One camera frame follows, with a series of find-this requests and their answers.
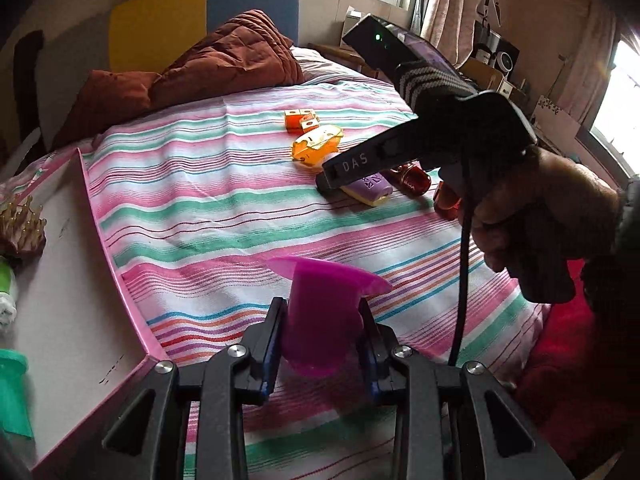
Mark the purple patterned egg shell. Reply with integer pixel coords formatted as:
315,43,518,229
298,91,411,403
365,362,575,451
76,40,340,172
341,174,393,207

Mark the green plastic spool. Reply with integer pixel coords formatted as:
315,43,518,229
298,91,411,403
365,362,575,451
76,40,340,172
0,349,34,439

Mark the orange plastic shell piece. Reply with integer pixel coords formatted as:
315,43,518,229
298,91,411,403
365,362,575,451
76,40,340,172
291,125,344,167

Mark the orange perforated cube block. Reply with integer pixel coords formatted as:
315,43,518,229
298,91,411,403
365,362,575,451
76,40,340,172
284,108,320,136

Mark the magenta plastic funnel cup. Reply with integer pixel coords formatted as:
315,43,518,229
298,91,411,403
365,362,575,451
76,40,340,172
268,256,392,378

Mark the brown pegged massage brush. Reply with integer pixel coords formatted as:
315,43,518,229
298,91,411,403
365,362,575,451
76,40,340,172
0,195,47,264

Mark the lime green white toy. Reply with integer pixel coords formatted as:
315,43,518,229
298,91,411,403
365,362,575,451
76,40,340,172
0,258,18,333

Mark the person's right hand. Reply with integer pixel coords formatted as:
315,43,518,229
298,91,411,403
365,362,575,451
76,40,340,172
471,146,620,304

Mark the red glossy cylinder case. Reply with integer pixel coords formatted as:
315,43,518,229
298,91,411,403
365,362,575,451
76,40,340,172
381,162,432,198

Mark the red garment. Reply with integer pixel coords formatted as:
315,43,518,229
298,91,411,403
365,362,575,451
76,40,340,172
515,261,639,465

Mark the pink shallow tray box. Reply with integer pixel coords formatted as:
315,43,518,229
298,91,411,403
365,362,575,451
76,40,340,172
1,152,167,479

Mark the wooden bedside table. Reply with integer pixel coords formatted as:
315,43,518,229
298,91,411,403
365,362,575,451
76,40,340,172
307,44,378,78

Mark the beige window curtain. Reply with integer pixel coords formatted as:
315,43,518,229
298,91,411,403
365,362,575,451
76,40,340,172
421,0,480,67

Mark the white carton box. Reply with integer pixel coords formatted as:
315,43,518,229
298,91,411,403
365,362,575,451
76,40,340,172
340,6,362,50

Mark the pale pillow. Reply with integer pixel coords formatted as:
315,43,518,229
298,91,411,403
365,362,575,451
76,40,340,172
291,47,378,84

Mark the brown quilted blanket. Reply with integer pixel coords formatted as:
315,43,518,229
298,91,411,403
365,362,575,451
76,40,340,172
52,9,304,150

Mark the striped bed cover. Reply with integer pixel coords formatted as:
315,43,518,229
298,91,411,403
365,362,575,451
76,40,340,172
1,79,461,366

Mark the grey yellow blue headboard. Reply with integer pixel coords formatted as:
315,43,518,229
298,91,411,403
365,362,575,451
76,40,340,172
36,0,299,148

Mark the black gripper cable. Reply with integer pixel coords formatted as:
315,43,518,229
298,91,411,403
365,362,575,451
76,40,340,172
447,156,475,366

